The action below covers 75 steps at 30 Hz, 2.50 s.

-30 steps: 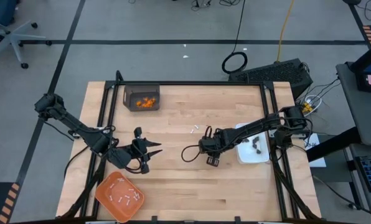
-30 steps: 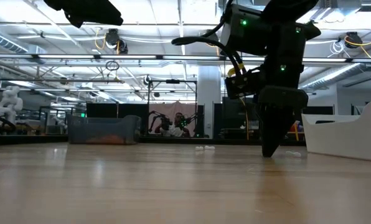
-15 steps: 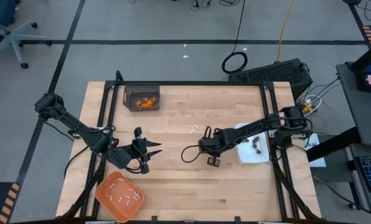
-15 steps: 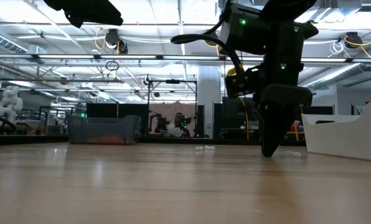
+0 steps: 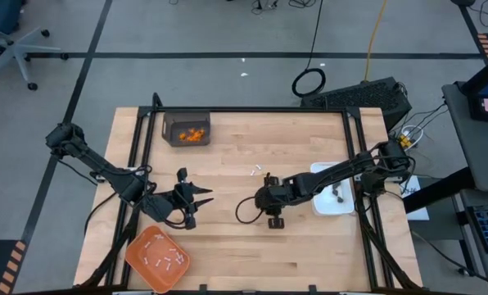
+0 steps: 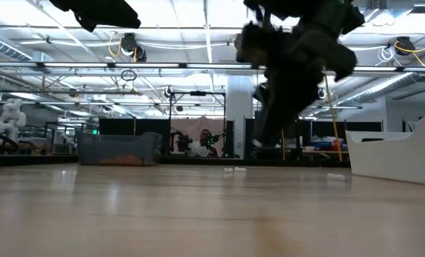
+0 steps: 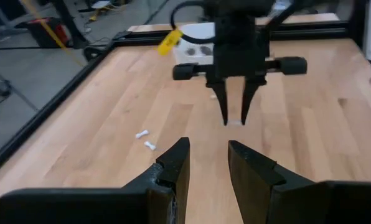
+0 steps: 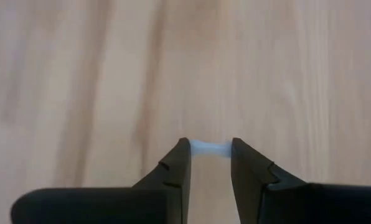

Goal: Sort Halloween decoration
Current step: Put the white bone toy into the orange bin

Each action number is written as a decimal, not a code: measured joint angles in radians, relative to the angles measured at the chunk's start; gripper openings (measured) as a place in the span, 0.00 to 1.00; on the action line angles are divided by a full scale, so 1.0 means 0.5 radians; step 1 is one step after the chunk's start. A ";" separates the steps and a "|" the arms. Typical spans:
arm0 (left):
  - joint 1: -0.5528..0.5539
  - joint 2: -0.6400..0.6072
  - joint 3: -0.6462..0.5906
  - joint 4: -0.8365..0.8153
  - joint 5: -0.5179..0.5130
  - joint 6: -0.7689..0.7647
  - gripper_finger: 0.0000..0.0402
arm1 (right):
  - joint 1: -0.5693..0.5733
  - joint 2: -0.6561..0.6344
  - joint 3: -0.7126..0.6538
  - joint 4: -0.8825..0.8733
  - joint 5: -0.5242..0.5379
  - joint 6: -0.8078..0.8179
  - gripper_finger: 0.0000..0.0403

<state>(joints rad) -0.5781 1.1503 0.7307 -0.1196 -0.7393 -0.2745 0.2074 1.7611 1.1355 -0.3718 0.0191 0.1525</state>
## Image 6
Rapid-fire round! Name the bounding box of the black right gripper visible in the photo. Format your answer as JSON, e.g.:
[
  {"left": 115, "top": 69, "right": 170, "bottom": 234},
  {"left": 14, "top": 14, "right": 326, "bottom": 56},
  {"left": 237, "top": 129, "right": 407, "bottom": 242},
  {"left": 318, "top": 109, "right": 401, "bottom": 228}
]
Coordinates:
[{"left": 253, "top": 28, "right": 358, "bottom": 147}]

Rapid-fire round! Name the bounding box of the long ceiling light strip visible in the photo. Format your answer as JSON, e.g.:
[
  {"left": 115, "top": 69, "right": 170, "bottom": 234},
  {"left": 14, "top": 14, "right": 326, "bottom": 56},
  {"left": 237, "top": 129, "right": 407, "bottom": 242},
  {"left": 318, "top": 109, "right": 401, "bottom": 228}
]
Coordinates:
[{"left": 0, "top": 61, "right": 425, "bottom": 72}]

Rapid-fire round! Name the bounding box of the cluttered background workbench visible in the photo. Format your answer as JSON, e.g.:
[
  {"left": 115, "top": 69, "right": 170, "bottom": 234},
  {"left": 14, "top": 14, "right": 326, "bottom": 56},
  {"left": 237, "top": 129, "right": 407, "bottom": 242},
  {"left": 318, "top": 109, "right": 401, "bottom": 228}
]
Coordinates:
[{"left": 301, "top": 135, "right": 349, "bottom": 161}]

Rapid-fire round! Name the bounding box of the person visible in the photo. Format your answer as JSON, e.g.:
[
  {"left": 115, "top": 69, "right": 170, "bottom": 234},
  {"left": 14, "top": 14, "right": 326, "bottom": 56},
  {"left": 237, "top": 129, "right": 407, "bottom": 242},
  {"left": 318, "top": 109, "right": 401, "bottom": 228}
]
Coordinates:
[{"left": 189, "top": 128, "right": 220, "bottom": 158}]

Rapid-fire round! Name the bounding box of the pink backdrop cloth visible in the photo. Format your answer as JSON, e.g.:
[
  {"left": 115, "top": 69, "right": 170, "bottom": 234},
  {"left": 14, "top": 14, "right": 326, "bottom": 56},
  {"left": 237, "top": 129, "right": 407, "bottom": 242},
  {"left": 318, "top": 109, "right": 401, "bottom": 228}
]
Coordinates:
[{"left": 170, "top": 116, "right": 227, "bottom": 157}]

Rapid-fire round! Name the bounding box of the small white background robot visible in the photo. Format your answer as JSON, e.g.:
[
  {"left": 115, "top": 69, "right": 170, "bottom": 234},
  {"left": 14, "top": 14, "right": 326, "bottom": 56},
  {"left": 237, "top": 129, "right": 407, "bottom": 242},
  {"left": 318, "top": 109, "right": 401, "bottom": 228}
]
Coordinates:
[{"left": 58, "top": 132, "right": 78, "bottom": 149}]

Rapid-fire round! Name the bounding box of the white plastic bin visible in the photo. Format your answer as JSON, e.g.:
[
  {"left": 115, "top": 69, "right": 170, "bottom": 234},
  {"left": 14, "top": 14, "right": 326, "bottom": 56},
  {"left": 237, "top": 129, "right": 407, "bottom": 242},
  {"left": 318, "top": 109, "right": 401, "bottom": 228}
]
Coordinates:
[{"left": 345, "top": 114, "right": 425, "bottom": 186}]

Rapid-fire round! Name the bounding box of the dark grey plastic bin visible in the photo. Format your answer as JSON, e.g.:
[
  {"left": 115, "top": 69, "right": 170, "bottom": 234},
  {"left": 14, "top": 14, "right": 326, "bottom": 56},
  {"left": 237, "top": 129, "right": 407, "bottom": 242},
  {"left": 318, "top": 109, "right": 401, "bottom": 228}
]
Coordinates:
[{"left": 76, "top": 131, "right": 163, "bottom": 166}]

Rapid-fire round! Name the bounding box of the large white background robot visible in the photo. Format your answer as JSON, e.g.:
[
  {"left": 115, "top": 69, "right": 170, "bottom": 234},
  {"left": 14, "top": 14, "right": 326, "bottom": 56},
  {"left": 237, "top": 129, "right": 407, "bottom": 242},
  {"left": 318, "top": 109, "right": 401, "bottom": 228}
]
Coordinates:
[{"left": 0, "top": 99, "right": 27, "bottom": 143}]

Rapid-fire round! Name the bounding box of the black ceiling cable reel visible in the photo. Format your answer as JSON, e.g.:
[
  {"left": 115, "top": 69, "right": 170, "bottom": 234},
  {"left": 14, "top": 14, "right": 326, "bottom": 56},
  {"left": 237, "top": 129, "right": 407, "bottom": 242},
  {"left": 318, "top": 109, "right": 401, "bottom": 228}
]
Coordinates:
[
  {"left": 119, "top": 32, "right": 148, "bottom": 64},
  {"left": 394, "top": 35, "right": 416, "bottom": 56}
]

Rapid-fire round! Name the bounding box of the yellow hanging cable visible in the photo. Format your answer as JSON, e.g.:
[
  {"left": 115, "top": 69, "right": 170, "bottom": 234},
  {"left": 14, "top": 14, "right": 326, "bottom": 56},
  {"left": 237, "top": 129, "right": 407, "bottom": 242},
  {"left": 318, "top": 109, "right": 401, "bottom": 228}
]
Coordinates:
[{"left": 280, "top": 126, "right": 287, "bottom": 161}]

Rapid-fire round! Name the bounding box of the yellow background post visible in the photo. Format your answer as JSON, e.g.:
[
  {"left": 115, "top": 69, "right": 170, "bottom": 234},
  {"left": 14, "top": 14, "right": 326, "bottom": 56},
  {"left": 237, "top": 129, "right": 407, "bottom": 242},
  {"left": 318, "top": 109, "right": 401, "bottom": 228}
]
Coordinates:
[{"left": 322, "top": 71, "right": 344, "bottom": 162}]

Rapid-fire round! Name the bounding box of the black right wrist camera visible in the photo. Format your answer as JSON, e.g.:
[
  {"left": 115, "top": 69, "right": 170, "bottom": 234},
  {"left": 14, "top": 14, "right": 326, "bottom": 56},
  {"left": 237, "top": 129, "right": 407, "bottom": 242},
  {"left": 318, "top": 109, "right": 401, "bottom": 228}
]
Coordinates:
[{"left": 235, "top": 21, "right": 272, "bottom": 67}]

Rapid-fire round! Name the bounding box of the black hanging cable loop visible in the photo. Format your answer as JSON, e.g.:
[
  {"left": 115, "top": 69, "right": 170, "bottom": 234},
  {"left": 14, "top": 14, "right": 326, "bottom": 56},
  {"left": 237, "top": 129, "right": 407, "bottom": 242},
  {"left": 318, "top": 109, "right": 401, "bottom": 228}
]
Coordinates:
[{"left": 121, "top": 69, "right": 138, "bottom": 82}]

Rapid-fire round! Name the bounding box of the black background rig frame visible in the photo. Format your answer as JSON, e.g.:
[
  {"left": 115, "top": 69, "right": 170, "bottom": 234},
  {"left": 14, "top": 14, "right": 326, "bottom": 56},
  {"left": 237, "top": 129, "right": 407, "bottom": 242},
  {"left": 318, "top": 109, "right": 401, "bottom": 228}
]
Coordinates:
[{"left": 168, "top": 91, "right": 227, "bottom": 158}]

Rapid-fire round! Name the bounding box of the silver ventilation duct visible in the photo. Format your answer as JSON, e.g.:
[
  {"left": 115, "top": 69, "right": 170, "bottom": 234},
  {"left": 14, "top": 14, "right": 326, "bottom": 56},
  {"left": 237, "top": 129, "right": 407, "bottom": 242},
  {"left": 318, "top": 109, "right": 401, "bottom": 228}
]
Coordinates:
[
  {"left": 340, "top": 71, "right": 419, "bottom": 104},
  {"left": 0, "top": 34, "right": 34, "bottom": 61}
]

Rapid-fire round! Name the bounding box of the yellow ceiling cable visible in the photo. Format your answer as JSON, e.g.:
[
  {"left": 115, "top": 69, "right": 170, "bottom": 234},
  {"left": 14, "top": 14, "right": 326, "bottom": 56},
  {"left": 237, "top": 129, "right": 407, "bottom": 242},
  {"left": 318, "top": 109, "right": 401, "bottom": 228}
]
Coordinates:
[{"left": 394, "top": 34, "right": 425, "bottom": 67}]

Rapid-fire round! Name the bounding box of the black curved background hose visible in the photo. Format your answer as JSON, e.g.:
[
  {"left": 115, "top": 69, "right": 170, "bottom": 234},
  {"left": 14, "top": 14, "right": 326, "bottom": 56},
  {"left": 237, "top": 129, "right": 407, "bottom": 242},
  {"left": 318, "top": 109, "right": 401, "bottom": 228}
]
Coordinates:
[{"left": 0, "top": 129, "right": 20, "bottom": 153}]

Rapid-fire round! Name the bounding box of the black table frame rail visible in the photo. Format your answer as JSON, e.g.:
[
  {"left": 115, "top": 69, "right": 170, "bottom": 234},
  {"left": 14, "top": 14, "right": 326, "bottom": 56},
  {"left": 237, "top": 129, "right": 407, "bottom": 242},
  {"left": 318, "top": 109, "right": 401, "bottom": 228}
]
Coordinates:
[{"left": 0, "top": 153, "right": 352, "bottom": 168}]

